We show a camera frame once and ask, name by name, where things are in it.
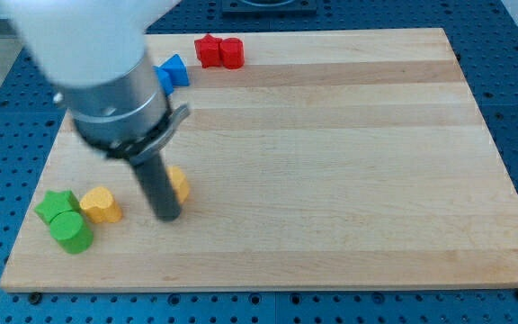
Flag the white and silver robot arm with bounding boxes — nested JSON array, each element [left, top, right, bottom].
[[0, 0, 188, 165]]

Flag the green star block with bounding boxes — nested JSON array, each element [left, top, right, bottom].
[[34, 190, 80, 225]]

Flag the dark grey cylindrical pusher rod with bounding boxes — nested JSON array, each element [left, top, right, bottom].
[[131, 154, 182, 221]]

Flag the red cylinder block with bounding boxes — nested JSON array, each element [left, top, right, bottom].
[[219, 38, 245, 69]]

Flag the yellow heart block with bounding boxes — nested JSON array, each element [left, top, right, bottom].
[[79, 186, 123, 224]]

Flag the yellow hexagon block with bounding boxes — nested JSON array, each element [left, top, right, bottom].
[[166, 166, 191, 205]]

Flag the light wooden board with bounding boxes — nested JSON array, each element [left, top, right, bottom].
[[0, 28, 518, 293]]

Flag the blue cube block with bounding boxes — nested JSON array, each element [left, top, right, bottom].
[[153, 66, 174, 96]]

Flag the red star block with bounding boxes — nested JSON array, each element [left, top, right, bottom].
[[194, 33, 222, 68]]

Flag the blue triangle block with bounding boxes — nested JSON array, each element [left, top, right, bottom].
[[160, 54, 190, 86]]

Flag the green cylinder block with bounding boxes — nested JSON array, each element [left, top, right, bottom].
[[49, 211, 94, 255]]

